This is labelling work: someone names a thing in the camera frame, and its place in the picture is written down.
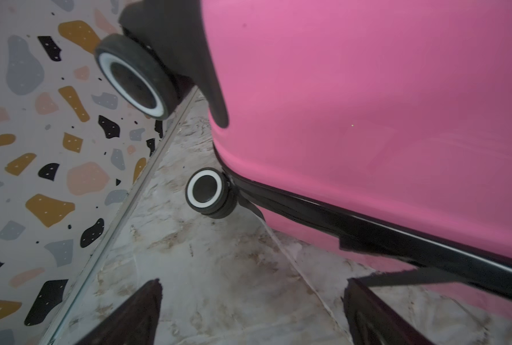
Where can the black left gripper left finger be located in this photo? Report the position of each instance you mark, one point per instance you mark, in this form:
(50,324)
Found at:
(134,322)

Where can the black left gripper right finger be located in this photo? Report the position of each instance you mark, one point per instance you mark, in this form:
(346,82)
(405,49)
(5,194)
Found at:
(372,321)

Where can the pink hard-shell suitcase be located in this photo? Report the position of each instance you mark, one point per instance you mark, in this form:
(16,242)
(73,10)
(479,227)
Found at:
(378,130)

